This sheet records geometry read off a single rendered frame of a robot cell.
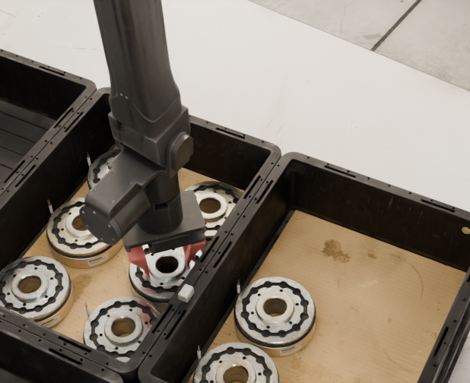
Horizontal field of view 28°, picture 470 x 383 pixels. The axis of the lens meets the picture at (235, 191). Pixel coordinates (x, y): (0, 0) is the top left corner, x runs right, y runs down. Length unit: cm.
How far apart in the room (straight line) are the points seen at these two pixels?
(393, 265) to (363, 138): 39
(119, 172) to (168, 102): 11
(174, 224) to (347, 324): 26
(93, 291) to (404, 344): 41
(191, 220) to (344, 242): 25
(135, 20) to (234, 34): 96
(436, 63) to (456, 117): 119
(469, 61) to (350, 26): 38
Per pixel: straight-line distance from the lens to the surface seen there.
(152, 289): 124
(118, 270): 130
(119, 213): 106
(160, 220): 114
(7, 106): 157
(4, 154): 149
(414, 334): 124
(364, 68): 177
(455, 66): 288
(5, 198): 129
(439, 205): 124
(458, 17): 306
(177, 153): 103
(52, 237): 132
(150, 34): 92
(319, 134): 164
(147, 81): 96
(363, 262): 130
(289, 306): 121
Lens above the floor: 186
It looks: 48 degrees down
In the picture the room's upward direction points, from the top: 3 degrees counter-clockwise
